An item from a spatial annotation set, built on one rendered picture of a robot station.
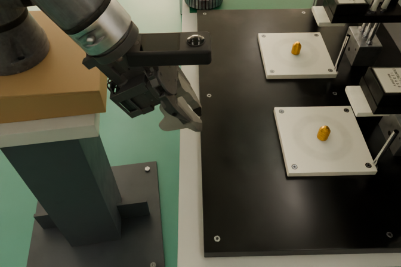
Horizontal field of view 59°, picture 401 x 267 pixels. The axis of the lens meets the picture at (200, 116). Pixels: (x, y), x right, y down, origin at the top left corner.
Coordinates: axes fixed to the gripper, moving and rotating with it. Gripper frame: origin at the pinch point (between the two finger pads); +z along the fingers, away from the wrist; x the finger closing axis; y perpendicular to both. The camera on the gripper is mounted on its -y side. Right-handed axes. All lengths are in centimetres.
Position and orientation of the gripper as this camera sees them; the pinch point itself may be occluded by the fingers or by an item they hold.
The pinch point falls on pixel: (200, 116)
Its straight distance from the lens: 58.9
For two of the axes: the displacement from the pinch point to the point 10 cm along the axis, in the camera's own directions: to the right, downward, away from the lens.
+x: 0.2, 7.6, -6.5
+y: -8.7, 3.4, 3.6
